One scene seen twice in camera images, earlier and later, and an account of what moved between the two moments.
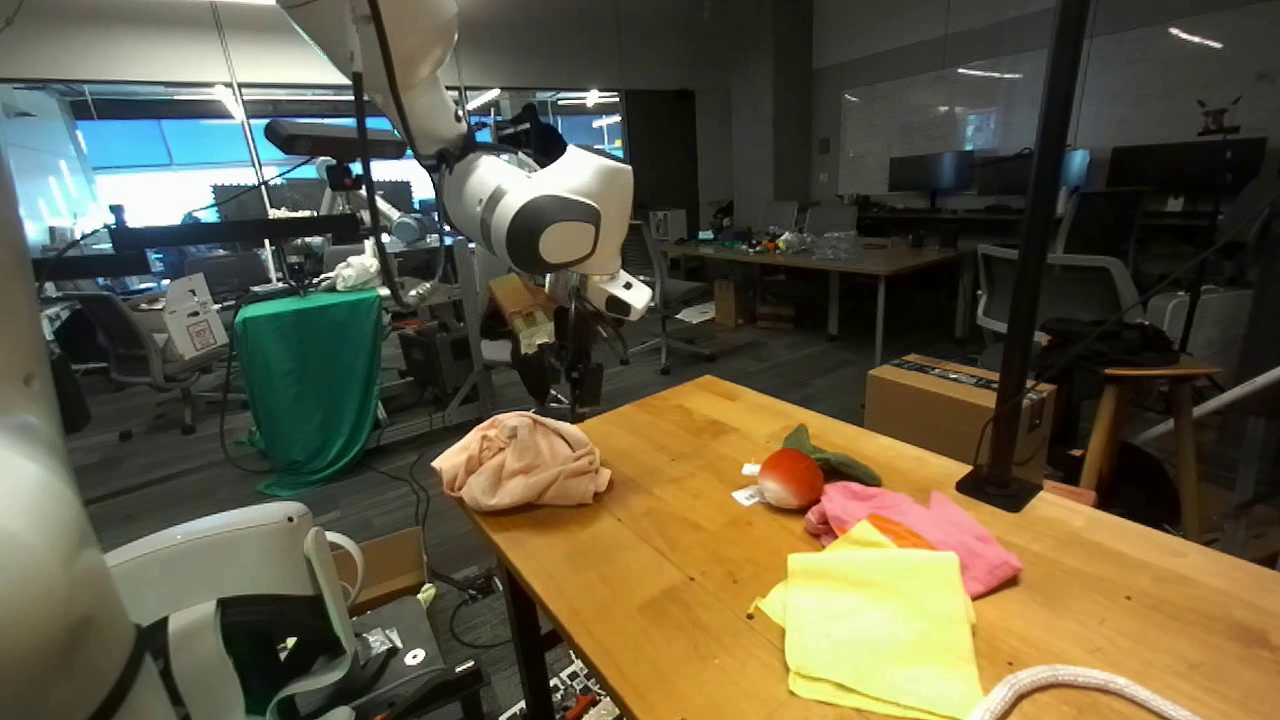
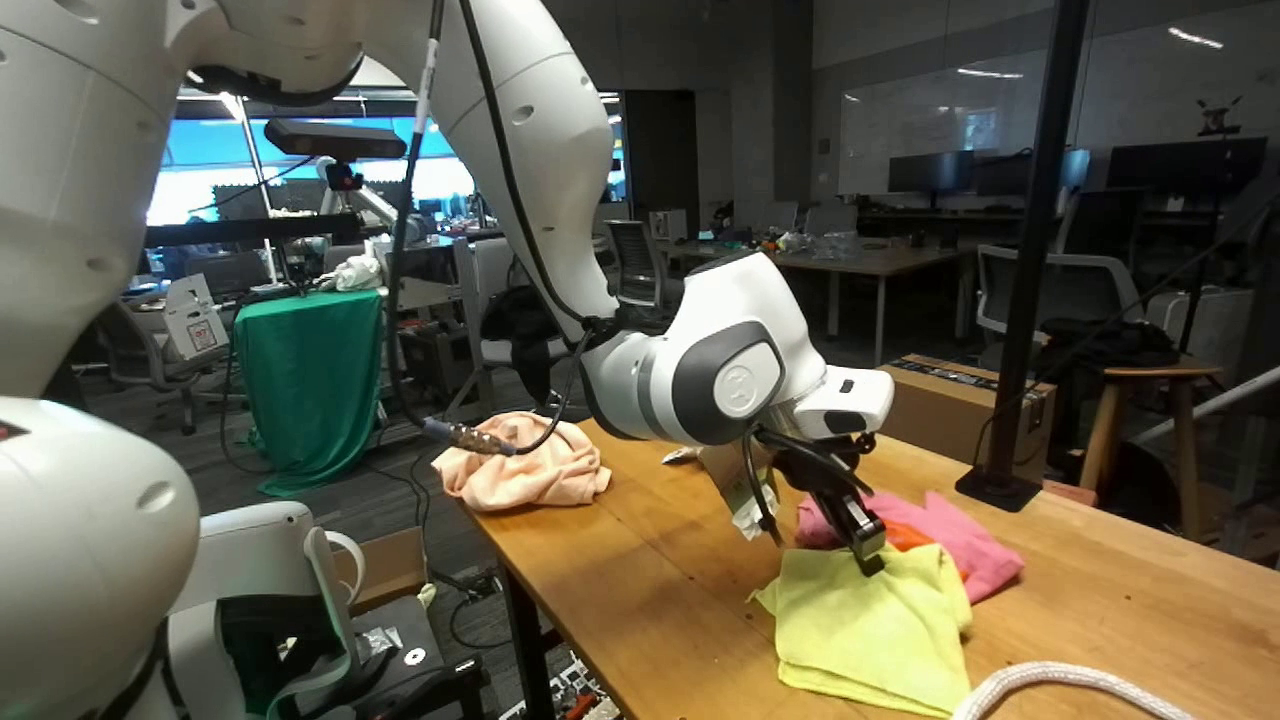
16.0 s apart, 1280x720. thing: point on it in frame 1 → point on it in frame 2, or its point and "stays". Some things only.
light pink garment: x=527 y=461 stays
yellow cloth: x=876 y=631 stays
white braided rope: x=1080 y=673 stays
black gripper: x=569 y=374 → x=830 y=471
